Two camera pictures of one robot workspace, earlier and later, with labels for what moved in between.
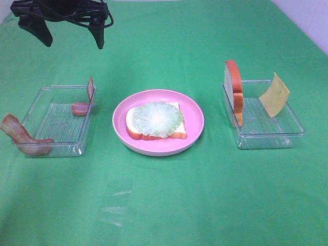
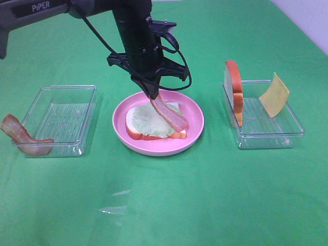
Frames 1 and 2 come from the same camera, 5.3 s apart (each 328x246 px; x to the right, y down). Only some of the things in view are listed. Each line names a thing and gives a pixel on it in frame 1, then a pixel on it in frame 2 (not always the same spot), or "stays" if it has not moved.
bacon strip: (20, 135) stays
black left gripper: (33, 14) → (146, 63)
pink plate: (192, 113) stays
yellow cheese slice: (275, 99) stays
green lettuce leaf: (156, 119) stays
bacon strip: (81, 108) → (176, 118)
